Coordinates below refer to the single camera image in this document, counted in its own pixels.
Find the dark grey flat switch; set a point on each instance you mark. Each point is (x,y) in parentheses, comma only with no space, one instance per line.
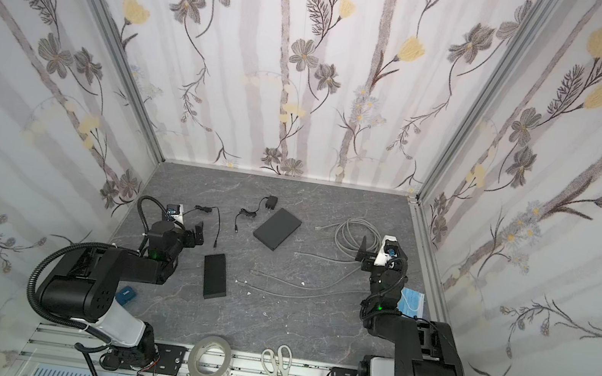
(273,232)

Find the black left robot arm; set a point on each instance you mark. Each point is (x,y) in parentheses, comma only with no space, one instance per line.
(76,286)

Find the black ribbed network switch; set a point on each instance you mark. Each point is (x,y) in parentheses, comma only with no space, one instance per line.
(214,276)

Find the white handled scissors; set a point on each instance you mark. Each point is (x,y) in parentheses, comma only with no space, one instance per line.
(277,362)

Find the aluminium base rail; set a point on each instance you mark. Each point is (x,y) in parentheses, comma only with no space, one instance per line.
(54,345)

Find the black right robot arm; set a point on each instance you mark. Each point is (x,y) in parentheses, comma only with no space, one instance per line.
(421,347)

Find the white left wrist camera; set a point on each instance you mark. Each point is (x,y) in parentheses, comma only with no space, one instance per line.
(175,213)

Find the small black adapter with cable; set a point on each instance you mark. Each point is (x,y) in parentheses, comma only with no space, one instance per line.
(269,202)

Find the small blue object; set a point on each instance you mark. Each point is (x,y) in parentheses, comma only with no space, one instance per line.
(125,295)

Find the clear tape roll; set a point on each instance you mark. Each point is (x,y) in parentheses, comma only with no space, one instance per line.
(210,356)

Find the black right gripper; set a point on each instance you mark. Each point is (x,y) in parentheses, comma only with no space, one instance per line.
(370,256)

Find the blue face mask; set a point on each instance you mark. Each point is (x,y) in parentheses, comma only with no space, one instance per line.
(411,303)

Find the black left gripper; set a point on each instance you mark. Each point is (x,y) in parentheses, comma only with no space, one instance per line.
(192,234)

